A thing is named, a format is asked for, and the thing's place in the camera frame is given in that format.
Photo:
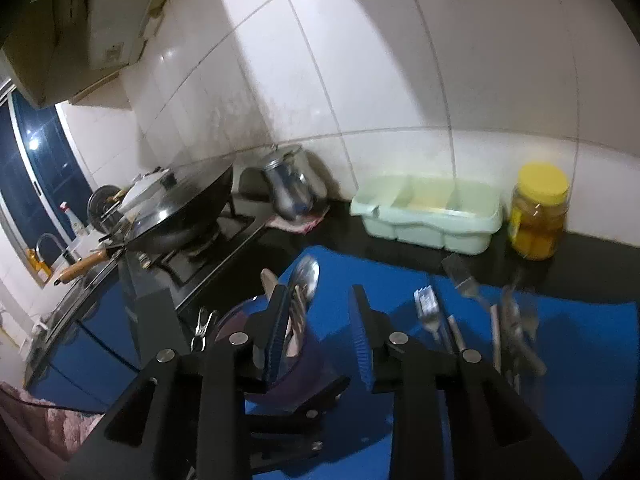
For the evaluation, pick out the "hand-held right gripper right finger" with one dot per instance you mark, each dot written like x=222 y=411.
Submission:
x=361 y=345

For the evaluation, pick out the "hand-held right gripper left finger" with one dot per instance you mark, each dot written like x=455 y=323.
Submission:
x=278 y=340

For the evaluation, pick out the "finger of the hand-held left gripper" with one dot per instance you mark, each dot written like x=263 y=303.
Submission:
x=312 y=414

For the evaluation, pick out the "beige plastic fork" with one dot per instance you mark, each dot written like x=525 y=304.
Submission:
x=297 y=310

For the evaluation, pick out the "purple transparent plastic cup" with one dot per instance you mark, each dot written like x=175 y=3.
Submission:
x=320 y=365

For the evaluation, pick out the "steel fork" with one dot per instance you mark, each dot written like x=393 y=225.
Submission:
x=429 y=317
x=465 y=282
x=520 y=330

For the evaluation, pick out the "metal spring clamp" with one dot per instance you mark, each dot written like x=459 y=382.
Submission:
x=202 y=330

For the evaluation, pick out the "gas stove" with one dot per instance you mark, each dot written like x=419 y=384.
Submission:
x=235 y=230

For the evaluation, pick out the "pale green compartment tray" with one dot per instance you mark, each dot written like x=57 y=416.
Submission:
x=425 y=220

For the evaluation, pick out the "black wok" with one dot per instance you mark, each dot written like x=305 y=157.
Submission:
x=175 y=237

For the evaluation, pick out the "steel kettle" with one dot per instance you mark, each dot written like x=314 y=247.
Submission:
x=290 y=185

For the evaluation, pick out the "blue cabinet front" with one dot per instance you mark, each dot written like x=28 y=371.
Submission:
x=85 y=340

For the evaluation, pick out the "white flat lid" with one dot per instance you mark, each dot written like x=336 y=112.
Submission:
x=145 y=187

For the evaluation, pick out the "steel sink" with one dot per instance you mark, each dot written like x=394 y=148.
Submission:
x=75 y=305

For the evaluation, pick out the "blue mat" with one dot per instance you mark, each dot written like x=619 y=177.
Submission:
x=575 y=360

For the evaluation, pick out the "glass jar yellow lid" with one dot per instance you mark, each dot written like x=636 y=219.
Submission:
x=537 y=215

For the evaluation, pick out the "round dark pan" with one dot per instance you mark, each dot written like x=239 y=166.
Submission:
x=102 y=207

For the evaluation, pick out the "white spray bottle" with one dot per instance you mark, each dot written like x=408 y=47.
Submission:
x=72 y=222

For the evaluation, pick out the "pink fluffy cloth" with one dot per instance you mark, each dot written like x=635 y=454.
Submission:
x=45 y=425

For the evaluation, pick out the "yellow bottle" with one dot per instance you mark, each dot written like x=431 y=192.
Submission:
x=40 y=265

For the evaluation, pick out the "steel faucet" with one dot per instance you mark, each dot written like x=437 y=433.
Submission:
x=42 y=245

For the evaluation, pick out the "window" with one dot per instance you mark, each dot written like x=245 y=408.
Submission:
x=30 y=170

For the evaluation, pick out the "range hood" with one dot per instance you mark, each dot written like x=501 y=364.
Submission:
x=75 y=20

